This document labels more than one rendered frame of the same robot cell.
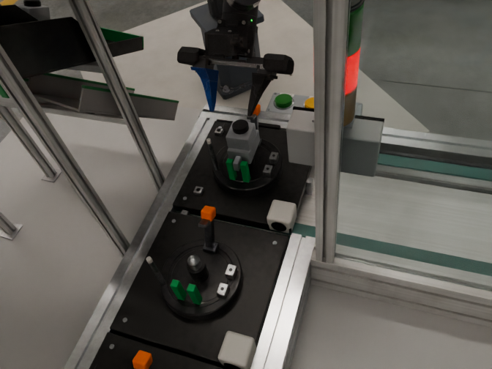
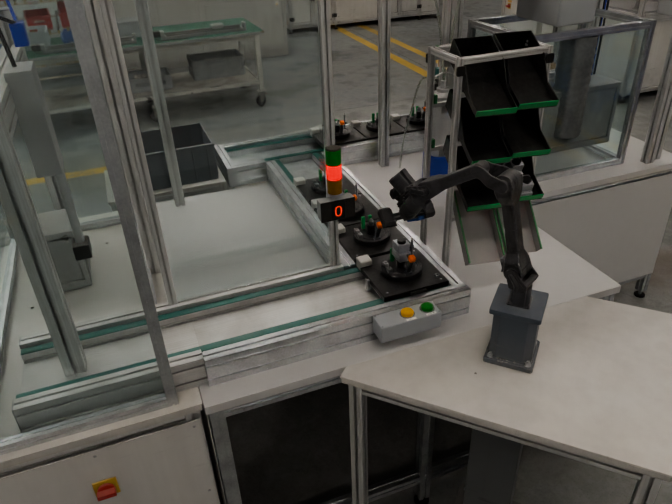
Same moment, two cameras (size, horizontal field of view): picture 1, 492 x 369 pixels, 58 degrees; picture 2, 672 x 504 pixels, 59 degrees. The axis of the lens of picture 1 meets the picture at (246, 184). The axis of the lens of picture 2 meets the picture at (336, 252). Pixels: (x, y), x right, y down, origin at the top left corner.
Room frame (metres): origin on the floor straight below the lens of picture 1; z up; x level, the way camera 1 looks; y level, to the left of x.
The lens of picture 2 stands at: (1.59, -1.42, 2.11)
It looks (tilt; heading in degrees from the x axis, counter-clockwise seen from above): 32 degrees down; 133
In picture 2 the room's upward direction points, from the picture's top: 2 degrees counter-clockwise
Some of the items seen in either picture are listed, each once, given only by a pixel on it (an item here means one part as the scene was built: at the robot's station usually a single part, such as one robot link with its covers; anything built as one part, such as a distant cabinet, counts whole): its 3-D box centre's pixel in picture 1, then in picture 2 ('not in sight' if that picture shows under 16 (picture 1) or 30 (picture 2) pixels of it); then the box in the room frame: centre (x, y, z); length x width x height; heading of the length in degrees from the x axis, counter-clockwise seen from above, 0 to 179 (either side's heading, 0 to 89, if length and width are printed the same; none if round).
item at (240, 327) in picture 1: (197, 269); (371, 227); (0.36, 0.11, 1.01); 0.24 x 0.24 x 0.13; 63
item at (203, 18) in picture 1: (231, 46); (515, 327); (1.03, -0.04, 0.96); 0.15 x 0.15 x 0.20; 17
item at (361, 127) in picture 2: not in sight; (378, 120); (-0.36, 1.07, 1.01); 0.24 x 0.24 x 0.13; 63
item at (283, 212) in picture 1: (282, 217); (364, 263); (0.46, -0.05, 0.97); 0.05 x 0.05 x 0.04; 63
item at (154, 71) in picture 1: (222, 87); (514, 346); (1.02, 0.01, 0.84); 0.90 x 0.70 x 0.03; 17
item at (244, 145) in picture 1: (241, 141); (400, 247); (0.58, -0.01, 1.06); 0.08 x 0.04 x 0.07; 153
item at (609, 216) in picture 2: not in sight; (542, 226); (0.47, 1.52, 0.43); 1.11 x 0.68 x 0.86; 63
